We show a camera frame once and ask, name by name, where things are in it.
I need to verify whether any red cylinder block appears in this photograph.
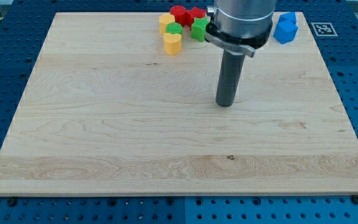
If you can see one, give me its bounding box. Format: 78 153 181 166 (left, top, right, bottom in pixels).
170 5 187 26

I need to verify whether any yellow block behind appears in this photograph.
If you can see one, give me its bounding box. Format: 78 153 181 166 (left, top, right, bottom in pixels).
158 13 175 35

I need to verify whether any green cylinder block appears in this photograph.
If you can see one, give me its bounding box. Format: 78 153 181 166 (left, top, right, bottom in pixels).
165 22 183 35

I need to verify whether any blue triangle block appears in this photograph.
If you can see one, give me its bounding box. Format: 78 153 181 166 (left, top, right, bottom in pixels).
278 12 297 24

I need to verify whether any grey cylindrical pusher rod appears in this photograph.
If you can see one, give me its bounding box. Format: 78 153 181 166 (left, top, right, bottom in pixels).
216 50 245 107

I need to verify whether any red star block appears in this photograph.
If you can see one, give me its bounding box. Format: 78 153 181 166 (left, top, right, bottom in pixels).
185 6 206 27

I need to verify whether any blue cube block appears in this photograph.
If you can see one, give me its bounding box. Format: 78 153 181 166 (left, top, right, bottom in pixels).
273 20 298 44

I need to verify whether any green star block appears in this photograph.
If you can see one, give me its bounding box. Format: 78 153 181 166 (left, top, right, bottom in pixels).
191 17 209 42

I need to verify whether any white fiducial marker tag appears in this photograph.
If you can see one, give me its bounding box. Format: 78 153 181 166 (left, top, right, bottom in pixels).
311 22 337 37

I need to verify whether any yellow heart block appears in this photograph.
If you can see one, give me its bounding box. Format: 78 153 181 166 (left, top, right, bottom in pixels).
163 33 182 55

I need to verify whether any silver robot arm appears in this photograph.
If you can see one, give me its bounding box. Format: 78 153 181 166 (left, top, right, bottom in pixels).
205 0 277 57

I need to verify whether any light wooden board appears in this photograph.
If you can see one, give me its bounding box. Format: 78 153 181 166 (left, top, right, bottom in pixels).
0 12 358 197

